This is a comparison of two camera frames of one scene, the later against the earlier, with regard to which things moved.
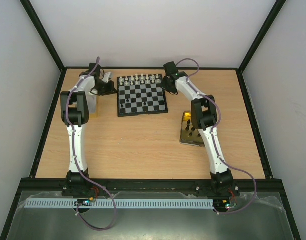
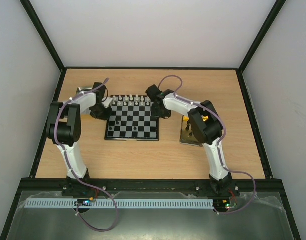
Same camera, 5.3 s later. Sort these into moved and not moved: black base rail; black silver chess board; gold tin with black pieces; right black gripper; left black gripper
Moved: right black gripper; black silver chess board; left black gripper
Not moved: black base rail; gold tin with black pieces
